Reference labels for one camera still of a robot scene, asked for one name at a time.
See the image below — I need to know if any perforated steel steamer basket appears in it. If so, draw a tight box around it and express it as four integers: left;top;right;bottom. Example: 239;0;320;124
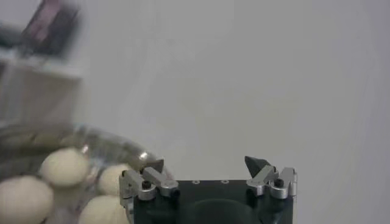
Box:
0;121;174;224

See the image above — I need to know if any white steamed baozi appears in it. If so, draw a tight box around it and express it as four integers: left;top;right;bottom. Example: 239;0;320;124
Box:
38;147;91;187
77;194;132;224
0;175;55;224
96;163;135;196

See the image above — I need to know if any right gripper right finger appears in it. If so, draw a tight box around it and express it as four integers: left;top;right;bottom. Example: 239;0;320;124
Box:
243;155;298;200

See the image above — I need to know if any black laptop with dark screen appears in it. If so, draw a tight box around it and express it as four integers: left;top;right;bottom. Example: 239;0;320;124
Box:
19;0;82;58

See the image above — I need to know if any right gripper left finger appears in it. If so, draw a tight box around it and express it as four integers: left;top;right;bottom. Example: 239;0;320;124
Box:
118;158;180;208

